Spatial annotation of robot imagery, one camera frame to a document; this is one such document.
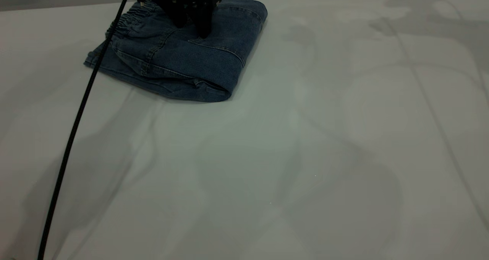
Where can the blue faded denim pants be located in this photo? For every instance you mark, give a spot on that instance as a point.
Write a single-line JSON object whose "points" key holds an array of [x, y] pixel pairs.
{"points": [[183, 57]]}

